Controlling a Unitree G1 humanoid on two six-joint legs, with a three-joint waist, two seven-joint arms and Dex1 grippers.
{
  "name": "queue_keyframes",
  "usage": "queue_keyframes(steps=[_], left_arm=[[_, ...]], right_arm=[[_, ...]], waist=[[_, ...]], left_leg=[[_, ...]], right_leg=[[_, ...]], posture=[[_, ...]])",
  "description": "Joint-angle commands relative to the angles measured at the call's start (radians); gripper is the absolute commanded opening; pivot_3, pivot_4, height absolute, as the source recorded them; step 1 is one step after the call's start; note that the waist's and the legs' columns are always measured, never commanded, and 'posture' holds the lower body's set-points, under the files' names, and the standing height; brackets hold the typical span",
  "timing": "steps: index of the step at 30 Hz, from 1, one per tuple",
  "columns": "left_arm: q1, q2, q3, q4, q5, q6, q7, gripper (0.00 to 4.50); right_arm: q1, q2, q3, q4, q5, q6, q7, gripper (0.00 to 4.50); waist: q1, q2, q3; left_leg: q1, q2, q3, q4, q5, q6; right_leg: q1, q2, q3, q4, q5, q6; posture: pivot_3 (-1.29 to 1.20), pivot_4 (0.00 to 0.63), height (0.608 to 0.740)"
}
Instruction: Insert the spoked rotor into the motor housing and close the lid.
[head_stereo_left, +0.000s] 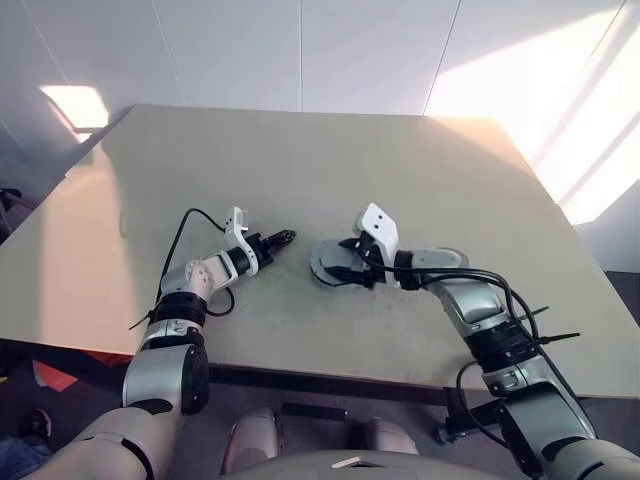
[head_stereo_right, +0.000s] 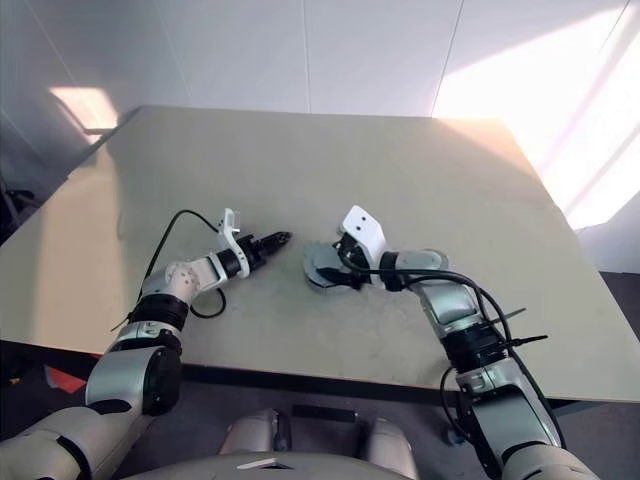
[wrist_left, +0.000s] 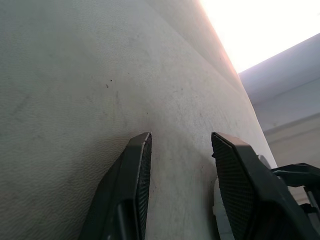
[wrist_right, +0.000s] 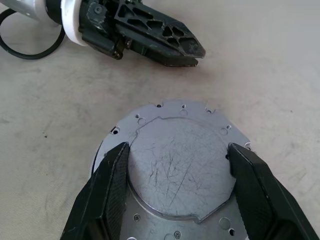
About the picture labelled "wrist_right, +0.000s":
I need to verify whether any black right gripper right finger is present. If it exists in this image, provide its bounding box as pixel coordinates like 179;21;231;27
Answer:
226;142;320;240

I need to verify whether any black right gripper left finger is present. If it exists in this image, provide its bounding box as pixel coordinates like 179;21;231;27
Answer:
59;141;131;240

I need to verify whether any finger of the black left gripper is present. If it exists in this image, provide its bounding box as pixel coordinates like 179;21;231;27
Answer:
129;37;200;68
115;0;207;59

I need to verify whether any scratched silver metal plate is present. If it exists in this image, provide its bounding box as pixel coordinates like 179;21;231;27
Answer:
93;98;252;240

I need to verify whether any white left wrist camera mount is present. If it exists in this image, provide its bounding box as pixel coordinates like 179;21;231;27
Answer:
60;0;89;48

